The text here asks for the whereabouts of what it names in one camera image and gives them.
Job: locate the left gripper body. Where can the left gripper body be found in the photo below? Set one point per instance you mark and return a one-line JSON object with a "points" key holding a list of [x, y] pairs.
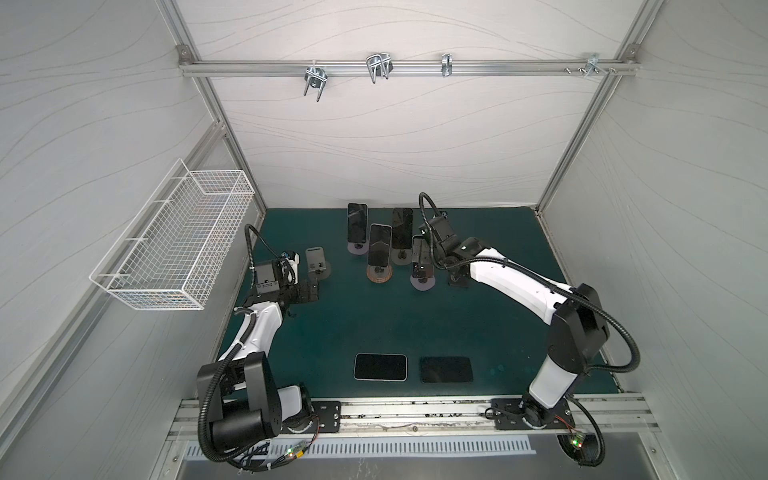
{"points": [[298, 293]]}

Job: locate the silver-edged phone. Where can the silver-edged phone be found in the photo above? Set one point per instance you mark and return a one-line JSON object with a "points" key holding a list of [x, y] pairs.
{"points": [[421, 261]]}

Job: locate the white-edged phone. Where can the white-edged phone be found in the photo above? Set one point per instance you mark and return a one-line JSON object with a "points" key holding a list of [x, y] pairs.
{"points": [[380, 367]]}

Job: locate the black phone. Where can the black phone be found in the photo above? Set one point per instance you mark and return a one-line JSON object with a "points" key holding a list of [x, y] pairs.
{"points": [[446, 369]]}

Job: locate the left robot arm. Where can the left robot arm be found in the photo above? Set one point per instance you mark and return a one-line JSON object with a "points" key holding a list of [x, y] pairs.
{"points": [[240, 404]]}

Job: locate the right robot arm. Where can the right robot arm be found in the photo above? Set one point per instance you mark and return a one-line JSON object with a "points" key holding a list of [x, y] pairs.
{"points": [[578, 326]]}

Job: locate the grey phone stand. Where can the grey phone stand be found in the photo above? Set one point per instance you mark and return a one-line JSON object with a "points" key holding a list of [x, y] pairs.
{"points": [[317, 265]]}

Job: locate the purple phone stand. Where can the purple phone stand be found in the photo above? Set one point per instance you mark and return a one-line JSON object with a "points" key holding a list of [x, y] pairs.
{"points": [[423, 284]]}

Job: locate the grey round stand back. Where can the grey round stand back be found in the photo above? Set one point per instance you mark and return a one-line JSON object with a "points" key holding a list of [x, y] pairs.
{"points": [[401, 257]]}

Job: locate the wooden base phone stand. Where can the wooden base phone stand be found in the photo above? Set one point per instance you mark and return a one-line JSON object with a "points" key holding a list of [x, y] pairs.
{"points": [[379, 275]]}

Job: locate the back right dark phone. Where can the back right dark phone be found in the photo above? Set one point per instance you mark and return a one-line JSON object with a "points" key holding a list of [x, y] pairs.
{"points": [[402, 227]]}

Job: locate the pink-edged phone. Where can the pink-edged phone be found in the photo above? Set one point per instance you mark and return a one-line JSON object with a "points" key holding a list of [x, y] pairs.
{"points": [[380, 238]]}

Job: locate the back left phone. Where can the back left phone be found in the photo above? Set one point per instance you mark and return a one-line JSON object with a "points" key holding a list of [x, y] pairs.
{"points": [[357, 223]]}

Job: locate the metal U-bolt clamp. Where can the metal U-bolt clamp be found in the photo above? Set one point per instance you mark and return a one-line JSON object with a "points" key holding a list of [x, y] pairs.
{"points": [[315, 79]]}

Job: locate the metal hook clamp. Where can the metal hook clamp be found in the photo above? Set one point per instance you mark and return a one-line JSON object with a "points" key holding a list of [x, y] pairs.
{"points": [[379, 65]]}

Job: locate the aluminium crossbar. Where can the aluminium crossbar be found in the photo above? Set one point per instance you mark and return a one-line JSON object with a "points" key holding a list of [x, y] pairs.
{"points": [[401, 68]]}

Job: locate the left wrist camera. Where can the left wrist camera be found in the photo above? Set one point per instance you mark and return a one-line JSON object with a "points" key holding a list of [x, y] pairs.
{"points": [[291, 260]]}

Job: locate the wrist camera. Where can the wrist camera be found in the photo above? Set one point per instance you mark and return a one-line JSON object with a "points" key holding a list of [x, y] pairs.
{"points": [[440, 228], [291, 260]]}

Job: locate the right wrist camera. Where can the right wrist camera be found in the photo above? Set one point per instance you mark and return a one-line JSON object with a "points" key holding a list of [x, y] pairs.
{"points": [[440, 228]]}

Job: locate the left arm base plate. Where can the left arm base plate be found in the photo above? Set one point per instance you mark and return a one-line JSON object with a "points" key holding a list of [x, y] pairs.
{"points": [[322, 417]]}

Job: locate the white wire basket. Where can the white wire basket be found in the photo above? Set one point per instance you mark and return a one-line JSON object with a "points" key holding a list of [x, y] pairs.
{"points": [[170, 254]]}

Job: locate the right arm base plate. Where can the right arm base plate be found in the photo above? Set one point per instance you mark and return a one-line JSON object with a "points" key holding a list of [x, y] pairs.
{"points": [[507, 414]]}

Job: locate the white slotted cable duct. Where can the white slotted cable duct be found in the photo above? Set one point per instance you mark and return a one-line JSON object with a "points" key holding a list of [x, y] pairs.
{"points": [[421, 447]]}

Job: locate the small metal ring clamp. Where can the small metal ring clamp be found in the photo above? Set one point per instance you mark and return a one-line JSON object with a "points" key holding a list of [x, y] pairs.
{"points": [[446, 65]]}

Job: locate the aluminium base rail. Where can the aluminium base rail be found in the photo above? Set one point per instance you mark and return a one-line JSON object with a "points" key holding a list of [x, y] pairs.
{"points": [[461, 416]]}

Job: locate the metal bracket clamp right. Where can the metal bracket clamp right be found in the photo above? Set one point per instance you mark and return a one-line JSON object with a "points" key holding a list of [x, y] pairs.
{"points": [[591, 68]]}

